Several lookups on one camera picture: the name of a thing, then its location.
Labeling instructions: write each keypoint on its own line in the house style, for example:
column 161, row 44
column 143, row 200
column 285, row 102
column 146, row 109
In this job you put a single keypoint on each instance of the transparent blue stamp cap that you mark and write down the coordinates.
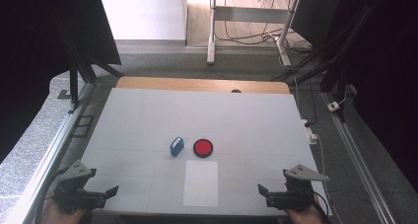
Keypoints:
column 175, row 151

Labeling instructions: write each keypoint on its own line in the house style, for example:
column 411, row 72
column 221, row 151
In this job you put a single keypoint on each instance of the white desk frame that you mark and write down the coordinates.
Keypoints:
column 249, row 14

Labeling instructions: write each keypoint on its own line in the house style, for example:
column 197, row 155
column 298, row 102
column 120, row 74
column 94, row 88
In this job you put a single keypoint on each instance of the white table mat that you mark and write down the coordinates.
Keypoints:
column 148, row 118

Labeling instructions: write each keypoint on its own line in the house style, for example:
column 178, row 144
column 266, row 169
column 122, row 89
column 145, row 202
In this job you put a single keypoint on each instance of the black stand leg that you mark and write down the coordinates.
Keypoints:
column 73, row 86

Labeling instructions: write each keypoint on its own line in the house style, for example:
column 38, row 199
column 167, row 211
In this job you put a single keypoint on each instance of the white power strip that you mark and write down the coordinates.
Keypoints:
column 310, row 133

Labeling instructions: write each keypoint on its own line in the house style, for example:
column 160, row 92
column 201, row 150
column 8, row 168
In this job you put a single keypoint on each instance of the person's left hand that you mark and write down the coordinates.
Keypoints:
column 60, row 217

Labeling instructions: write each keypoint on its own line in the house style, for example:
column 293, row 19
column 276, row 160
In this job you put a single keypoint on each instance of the black curtain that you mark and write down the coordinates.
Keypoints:
column 387, row 69
column 39, row 53

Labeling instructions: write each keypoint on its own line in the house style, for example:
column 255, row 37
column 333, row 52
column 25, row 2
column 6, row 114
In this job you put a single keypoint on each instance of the person's right hand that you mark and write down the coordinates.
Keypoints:
column 305, row 217

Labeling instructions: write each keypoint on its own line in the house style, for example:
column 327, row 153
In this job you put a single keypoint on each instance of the red ink pad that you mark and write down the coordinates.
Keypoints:
column 203, row 147

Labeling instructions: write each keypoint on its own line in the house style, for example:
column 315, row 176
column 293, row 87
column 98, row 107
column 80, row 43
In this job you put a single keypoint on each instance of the aluminium rail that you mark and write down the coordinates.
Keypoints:
column 358, row 164
column 49, row 155

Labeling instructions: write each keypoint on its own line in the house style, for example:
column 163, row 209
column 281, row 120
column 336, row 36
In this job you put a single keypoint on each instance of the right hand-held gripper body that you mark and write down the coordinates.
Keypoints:
column 295, row 197

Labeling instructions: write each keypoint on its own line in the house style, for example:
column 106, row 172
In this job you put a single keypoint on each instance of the white paper sheet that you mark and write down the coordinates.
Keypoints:
column 201, row 184

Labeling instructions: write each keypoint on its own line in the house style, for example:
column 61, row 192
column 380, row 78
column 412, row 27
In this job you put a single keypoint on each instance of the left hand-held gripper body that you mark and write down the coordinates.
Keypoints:
column 74, row 194

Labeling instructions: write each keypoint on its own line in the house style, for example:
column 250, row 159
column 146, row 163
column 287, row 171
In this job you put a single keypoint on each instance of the blue stamp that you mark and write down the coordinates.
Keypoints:
column 177, row 142

